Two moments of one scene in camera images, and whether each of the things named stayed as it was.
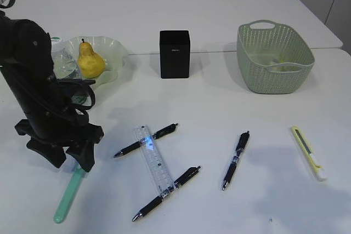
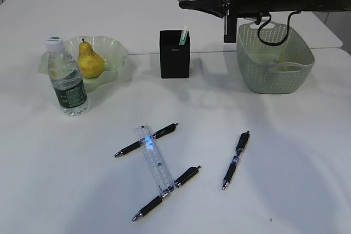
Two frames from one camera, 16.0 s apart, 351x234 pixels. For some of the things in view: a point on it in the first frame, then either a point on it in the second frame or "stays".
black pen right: [243, 139] stays
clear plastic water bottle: [65, 67] stays
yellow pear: [92, 65] stays
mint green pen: [68, 195] -> [184, 34]
